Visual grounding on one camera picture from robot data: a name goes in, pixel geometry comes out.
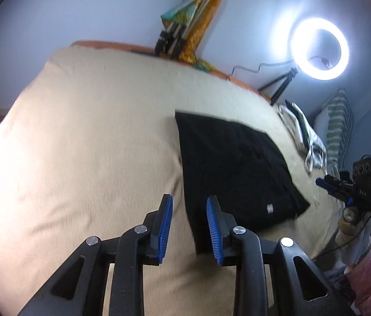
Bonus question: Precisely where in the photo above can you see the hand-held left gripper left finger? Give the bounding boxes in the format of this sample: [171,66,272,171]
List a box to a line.
[18,194,174,316]

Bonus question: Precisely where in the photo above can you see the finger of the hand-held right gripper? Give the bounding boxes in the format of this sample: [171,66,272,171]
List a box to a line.
[316,175,350,193]
[328,188,354,206]

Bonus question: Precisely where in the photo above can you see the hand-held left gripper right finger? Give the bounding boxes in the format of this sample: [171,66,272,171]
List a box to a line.
[206,196,354,316]

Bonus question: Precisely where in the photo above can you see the black t-shirt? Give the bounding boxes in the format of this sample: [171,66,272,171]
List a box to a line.
[174,111,310,255]

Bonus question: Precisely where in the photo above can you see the white clothes pile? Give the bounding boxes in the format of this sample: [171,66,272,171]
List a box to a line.
[278,100,327,173]

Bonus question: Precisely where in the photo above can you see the person's right hand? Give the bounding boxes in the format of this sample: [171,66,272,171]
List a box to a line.
[335,206,371,267]

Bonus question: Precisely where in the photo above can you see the green striped pillow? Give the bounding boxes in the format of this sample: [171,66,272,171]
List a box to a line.
[314,88,354,172]

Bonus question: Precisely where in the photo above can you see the dark green cloth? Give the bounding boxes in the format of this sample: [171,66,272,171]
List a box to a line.
[285,100,304,119]

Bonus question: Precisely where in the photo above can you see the small black tripod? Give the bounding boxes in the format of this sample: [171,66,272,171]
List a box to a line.
[258,67,299,106]

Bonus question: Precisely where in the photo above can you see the beige blanket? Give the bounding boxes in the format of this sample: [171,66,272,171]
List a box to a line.
[0,46,344,316]

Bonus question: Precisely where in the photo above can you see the black gooseneck phone holder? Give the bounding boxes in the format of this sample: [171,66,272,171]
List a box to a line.
[307,55,332,68]

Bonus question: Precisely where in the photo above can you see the folded silver tripod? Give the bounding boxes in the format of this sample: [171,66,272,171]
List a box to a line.
[155,0,225,61]

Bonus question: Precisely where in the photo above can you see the colourful orange scarf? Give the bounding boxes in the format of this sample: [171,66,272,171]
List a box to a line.
[160,0,232,71]

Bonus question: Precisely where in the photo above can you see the black power cable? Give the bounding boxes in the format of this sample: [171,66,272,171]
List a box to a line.
[227,60,294,81]

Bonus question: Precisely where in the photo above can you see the white ring light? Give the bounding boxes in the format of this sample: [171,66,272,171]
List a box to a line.
[292,18,350,80]

